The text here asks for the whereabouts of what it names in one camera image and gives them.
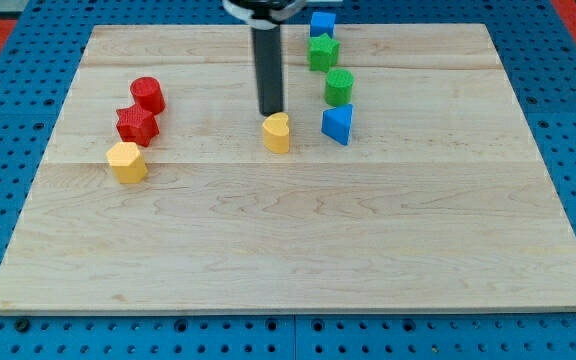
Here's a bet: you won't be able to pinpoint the green cylinder block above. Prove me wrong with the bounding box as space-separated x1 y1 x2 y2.
324 69 354 107

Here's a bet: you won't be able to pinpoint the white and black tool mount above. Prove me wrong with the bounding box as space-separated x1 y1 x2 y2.
222 0 307 30

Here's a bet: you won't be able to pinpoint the green star block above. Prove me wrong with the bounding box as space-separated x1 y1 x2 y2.
307 33 340 73

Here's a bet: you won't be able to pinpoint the yellow heart block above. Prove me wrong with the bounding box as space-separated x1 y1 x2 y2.
262 112 290 154

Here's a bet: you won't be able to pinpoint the blue cube block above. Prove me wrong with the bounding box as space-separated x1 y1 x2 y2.
309 11 336 38

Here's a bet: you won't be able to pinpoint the yellow hexagon block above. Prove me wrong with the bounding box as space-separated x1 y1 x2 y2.
106 142 148 184

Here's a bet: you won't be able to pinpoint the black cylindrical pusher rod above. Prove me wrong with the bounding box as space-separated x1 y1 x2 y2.
251 26 284 116

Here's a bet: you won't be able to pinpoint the wooden board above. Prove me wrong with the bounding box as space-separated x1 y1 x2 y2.
0 24 576 316

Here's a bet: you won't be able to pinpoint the blue triangle block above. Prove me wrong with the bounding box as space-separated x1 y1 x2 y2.
321 104 354 146

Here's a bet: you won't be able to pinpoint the red star block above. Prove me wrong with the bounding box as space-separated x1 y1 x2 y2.
116 104 159 147

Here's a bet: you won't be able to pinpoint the red cylinder block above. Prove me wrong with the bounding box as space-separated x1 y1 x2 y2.
129 76 166 115

